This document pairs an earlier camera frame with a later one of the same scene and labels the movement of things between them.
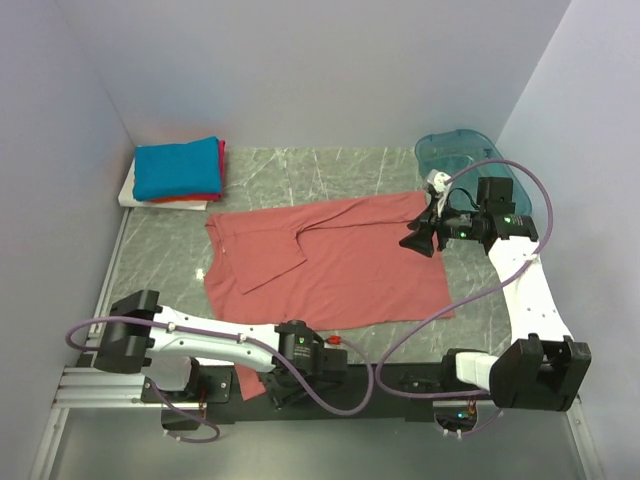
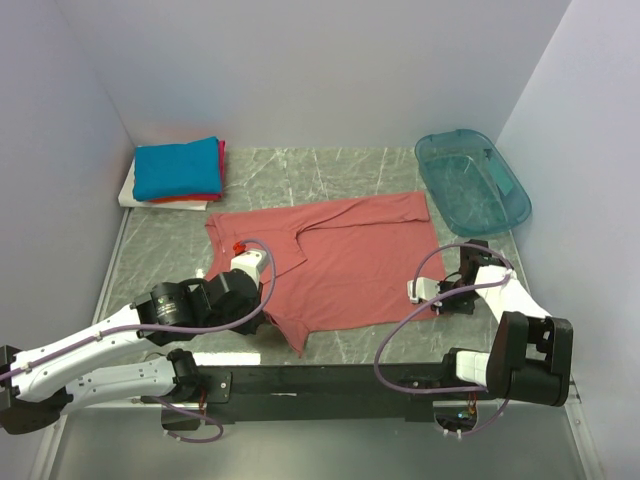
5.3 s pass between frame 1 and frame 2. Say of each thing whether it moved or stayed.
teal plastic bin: stayed
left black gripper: moved
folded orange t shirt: stayed
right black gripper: moved
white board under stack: stayed
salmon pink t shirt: stayed
